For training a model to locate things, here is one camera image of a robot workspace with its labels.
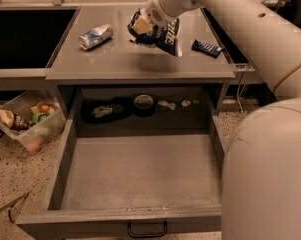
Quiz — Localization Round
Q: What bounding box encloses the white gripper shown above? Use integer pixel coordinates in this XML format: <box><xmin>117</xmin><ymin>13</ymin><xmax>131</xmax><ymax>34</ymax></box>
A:
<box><xmin>132</xmin><ymin>0</ymin><xmax>178</xmax><ymax>35</ymax></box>

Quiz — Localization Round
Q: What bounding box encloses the blue kettle chip bag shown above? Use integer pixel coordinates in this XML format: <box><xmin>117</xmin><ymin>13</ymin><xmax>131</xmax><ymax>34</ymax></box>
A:
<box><xmin>127</xmin><ymin>8</ymin><xmax>182</xmax><ymax>57</ymax></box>

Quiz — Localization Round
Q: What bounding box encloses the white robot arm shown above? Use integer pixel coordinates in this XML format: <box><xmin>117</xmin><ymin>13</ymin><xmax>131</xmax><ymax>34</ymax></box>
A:
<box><xmin>141</xmin><ymin>0</ymin><xmax>301</xmax><ymax>240</ymax></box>

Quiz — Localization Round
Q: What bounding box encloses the grey counter cabinet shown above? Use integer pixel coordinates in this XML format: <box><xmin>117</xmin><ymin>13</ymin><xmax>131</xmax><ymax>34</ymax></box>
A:
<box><xmin>44</xmin><ymin>4</ymin><xmax>238</xmax><ymax>118</ymax></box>

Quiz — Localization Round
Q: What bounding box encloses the black chip bag on shelf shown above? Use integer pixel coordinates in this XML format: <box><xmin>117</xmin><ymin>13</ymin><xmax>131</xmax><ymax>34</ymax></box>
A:
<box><xmin>80</xmin><ymin>97</ymin><xmax>133</xmax><ymax>124</ymax></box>

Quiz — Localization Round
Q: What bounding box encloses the open grey top drawer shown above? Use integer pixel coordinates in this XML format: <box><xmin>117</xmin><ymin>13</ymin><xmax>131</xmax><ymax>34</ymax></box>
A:
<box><xmin>15</xmin><ymin>113</ymin><xmax>228</xmax><ymax>240</ymax></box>

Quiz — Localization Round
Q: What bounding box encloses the brown snack bag in bin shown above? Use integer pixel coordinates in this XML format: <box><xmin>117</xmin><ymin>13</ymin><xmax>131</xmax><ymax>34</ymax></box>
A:
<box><xmin>0</xmin><ymin>109</ymin><xmax>29</xmax><ymax>131</ymax></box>

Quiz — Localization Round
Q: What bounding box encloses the crushed silver blue can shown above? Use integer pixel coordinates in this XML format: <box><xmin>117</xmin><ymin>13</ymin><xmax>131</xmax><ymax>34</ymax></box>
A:
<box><xmin>78</xmin><ymin>24</ymin><xmax>113</xmax><ymax>51</ymax></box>

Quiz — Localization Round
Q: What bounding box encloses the dark blue snack bar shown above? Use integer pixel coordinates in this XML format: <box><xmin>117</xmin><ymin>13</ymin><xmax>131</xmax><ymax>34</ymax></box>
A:
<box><xmin>191</xmin><ymin>40</ymin><xmax>222</xmax><ymax>58</ymax></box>

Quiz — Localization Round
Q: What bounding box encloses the black tape roll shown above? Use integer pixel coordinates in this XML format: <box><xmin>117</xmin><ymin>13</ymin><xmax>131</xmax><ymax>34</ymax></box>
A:
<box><xmin>133</xmin><ymin>94</ymin><xmax>155</xmax><ymax>117</ymax></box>

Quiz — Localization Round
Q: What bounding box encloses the crumpled wrapper on shelf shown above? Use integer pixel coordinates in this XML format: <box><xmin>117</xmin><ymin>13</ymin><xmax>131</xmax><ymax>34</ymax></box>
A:
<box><xmin>157</xmin><ymin>100</ymin><xmax>176</xmax><ymax>111</ymax></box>

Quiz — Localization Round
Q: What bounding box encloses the small crumpled foil piece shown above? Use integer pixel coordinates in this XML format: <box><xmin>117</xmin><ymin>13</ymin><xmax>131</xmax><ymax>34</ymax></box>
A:
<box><xmin>181</xmin><ymin>100</ymin><xmax>191</xmax><ymax>108</ymax></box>

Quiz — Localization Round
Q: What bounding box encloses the clear plastic snack bin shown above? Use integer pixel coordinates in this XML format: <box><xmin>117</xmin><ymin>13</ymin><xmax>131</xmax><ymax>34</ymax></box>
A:
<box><xmin>0</xmin><ymin>90</ymin><xmax>66</xmax><ymax>153</ymax></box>

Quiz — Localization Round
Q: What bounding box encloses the white cable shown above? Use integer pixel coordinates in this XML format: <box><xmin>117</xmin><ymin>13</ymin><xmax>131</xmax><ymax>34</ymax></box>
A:
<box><xmin>235</xmin><ymin>63</ymin><xmax>253</xmax><ymax>110</ymax></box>

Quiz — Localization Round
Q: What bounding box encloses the black drawer handle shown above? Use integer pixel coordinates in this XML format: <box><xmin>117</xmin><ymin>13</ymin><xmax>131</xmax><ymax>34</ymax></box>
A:
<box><xmin>127</xmin><ymin>222</ymin><xmax>168</xmax><ymax>239</ymax></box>

